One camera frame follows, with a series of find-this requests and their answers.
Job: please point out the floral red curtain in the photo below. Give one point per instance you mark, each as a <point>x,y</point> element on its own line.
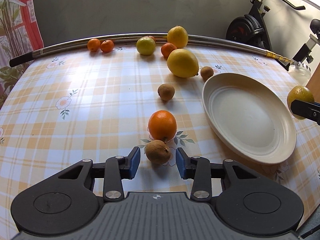
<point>19,35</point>

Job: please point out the translucent plastic bottle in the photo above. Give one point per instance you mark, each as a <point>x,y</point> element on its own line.
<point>301,73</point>

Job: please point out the green-yellow lime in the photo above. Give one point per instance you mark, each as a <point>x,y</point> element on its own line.
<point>145,46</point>

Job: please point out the telescopic metal pole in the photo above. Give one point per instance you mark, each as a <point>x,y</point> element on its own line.
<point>134,37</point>

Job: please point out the wooden board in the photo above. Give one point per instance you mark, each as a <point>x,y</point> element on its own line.
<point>314,84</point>

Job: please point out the large yellow lemon front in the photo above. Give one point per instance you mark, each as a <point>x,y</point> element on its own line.
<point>183,63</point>

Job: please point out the yellow-green citrus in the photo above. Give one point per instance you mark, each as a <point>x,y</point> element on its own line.
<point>299,93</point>

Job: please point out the large orange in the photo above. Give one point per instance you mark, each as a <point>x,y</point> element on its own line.
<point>162,126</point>

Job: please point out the brown kiwi beside plate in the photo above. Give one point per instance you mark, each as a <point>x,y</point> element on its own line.
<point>206,72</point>

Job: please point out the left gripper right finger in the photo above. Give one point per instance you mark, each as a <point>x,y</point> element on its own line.
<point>201,171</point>

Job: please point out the checked floral tablecloth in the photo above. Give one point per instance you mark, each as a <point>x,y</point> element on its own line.
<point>78,105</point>

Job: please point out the black exercise bike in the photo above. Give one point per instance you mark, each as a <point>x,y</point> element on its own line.
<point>251,29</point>

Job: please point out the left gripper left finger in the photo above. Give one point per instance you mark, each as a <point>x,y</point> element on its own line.
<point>113,170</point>

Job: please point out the cream ceramic plate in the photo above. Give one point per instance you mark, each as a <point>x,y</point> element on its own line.
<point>249,118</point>

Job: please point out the brown kiwi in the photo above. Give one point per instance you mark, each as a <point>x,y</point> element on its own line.
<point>166,91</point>
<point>157,152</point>
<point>206,72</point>

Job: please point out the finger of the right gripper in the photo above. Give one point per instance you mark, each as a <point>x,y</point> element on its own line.
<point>306,110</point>

